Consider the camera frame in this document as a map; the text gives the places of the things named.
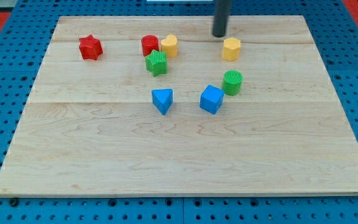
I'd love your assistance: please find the yellow heart block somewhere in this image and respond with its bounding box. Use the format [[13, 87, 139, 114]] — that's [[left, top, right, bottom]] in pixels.
[[160, 34, 178, 58]]

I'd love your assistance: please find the blue triangle block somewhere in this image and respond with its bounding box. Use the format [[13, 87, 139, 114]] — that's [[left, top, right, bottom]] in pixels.
[[151, 88, 173, 115]]

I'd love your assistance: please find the blue cube block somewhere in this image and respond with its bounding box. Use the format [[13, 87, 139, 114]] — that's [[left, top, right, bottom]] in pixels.
[[200, 85, 224, 114]]

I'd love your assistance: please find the light wooden board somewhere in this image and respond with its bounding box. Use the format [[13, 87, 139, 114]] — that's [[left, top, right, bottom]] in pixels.
[[0, 16, 358, 198]]

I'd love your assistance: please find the green star block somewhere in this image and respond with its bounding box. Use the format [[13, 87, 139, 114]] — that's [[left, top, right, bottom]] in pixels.
[[145, 50, 168, 77]]

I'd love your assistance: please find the green cylinder block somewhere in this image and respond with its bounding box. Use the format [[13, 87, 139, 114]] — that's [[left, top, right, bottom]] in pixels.
[[222, 70, 243, 96]]

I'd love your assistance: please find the red cylinder block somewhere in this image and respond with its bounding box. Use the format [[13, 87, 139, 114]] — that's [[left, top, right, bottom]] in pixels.
[[140, 35, 159, 57]]

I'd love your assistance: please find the yellow hexagon block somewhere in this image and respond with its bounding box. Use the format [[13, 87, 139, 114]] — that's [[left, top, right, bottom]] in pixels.
[[222, 37, 241, 61]]

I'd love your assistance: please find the red star block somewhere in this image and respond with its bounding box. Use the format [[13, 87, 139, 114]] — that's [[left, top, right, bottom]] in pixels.
[[79, 34, 103, 60]]

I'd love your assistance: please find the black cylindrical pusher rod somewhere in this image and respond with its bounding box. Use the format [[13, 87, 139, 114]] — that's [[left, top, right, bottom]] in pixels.
[[212, 0, 232, 38]]

